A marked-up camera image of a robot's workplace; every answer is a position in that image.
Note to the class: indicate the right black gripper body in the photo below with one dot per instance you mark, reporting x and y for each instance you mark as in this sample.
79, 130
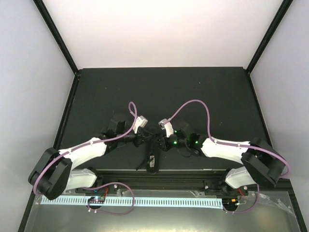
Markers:
167, 146

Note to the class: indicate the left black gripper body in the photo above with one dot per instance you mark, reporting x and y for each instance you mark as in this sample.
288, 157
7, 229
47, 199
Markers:
136, 141

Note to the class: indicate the black shoelace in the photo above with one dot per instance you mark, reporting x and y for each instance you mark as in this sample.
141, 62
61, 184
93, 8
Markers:
143, 163

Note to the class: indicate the black sneaker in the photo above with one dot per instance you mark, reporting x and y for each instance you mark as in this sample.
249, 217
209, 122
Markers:
153, 150

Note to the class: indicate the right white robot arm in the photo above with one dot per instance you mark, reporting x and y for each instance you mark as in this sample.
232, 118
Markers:
260, 164

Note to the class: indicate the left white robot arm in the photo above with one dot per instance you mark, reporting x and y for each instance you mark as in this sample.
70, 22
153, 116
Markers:
57, 170

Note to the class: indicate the left small circuit board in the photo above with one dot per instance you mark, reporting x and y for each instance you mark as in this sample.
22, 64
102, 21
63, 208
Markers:
96, 199

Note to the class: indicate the small circuit board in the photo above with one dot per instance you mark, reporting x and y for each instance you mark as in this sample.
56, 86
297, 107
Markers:
232, 202
96, 199

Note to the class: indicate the right small circuit board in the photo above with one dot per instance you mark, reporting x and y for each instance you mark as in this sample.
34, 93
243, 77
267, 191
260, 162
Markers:
232, 202

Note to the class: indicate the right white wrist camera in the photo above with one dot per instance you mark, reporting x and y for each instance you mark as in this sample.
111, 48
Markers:
166, 126

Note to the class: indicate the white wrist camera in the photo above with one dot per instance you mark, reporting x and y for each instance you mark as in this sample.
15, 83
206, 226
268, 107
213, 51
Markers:
141, 121
166, 126

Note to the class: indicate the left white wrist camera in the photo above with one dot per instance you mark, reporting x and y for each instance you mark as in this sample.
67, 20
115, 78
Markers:
141, 121

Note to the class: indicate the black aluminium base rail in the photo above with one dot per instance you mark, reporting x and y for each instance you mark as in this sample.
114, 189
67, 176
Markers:
163, 180

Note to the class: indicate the white slotted cable duct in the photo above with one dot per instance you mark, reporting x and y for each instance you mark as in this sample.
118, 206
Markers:
138, 202

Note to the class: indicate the left black frame post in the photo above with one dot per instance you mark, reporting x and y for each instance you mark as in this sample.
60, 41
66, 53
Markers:
56, 34

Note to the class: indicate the black frame post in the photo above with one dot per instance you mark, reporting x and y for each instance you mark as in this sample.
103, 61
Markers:
280, 14
56, 34

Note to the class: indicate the right black frame post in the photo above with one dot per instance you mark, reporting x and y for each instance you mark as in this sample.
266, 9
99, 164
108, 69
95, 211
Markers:
280, 14

